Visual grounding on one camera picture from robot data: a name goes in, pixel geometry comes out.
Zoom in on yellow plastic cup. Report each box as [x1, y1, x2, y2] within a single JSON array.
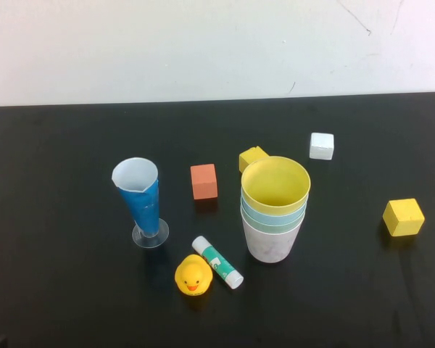
[[240, 156, 312, 215]]

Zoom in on white cube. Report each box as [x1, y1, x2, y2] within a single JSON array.
[[309, 132, 335, 161]]

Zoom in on yellow rubber duck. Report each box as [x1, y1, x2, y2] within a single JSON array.
[[173, 254, 214, 297]]

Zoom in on orange cube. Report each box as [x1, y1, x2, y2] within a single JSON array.
[[190, 163, 218, 201]]

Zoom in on green plastic cup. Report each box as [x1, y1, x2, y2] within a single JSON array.
[[240, 204, 307, 233]]

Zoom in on chipped yellow cube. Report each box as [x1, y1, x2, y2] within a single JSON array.
[[239, 146, 270, 173]]

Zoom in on light blue plastic cup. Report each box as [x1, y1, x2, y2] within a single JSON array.
[[240, 194, 309, 224]]

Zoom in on white green glue stick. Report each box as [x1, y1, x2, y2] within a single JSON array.
[[191, 236, 244, 290]]

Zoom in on pink plastic cup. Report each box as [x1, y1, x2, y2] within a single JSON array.
[[240, 212, 306, 263]]

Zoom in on blue-wrapped clear measuring glass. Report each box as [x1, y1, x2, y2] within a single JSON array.
[[111, 157, 170, 249]]

